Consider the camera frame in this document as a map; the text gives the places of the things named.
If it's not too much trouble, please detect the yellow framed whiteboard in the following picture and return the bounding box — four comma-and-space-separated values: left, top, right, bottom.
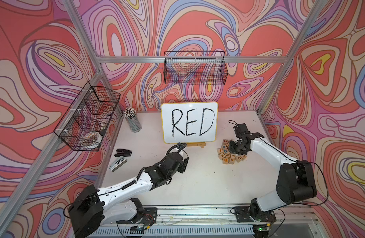
161, 102, 219, 144

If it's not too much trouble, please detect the wooden whiteboard stand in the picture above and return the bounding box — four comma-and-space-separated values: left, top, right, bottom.
177, 142, 206, 149

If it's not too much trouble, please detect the cup of pencils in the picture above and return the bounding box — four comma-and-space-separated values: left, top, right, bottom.
123, 108, 142, 133

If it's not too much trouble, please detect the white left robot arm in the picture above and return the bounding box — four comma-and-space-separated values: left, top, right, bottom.
64, 150, 189, 238

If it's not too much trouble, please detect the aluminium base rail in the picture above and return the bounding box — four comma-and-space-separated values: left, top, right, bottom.
91, 204, 327, 238

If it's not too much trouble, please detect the black wire basket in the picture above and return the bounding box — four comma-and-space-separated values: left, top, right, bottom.
54, 82, 120, 152
164, 50, 228, 85

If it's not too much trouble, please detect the tape roll in basket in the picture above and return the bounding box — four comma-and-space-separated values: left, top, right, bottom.
81, 131, 101, 148

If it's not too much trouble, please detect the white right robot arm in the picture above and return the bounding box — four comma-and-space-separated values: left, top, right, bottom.
229, 124, 317, 222

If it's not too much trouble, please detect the black wire basket left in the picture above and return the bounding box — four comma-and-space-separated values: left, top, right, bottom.
54, 82, 120, 152

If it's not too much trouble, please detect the black stapler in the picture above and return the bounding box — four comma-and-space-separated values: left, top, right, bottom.
114, 149, 132, 157

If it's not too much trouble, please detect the black wire basket back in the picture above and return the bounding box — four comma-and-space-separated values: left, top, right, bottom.
164, 50, 228, 85

